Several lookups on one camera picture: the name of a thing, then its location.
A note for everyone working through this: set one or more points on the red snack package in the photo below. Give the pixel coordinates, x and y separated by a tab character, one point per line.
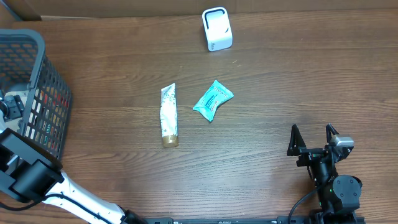
51	122

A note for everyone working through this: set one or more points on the white Pantene tube gold cap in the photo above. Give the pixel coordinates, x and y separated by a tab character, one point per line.
168	116

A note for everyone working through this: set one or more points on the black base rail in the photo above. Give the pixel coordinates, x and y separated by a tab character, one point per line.
278	220

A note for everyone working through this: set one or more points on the brown cardboard backdrop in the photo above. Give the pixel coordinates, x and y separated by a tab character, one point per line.
34	9

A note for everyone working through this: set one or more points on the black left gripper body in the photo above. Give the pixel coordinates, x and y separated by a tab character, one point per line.
14	109

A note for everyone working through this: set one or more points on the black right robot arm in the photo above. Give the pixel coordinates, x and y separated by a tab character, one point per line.
338	194

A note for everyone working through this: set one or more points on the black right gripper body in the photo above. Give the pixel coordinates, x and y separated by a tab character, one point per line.
310	158

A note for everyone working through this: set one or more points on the dark grey plastic basket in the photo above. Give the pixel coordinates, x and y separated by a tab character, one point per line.
25	67

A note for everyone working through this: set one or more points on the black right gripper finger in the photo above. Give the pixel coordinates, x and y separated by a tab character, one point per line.
296	143
331	133

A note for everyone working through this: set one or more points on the white barcode scanner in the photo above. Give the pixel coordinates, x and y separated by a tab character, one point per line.
217	29

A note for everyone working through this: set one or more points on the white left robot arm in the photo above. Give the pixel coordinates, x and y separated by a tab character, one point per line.
31	175

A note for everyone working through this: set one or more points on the teal wipes packet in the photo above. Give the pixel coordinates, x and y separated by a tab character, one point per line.
216	95

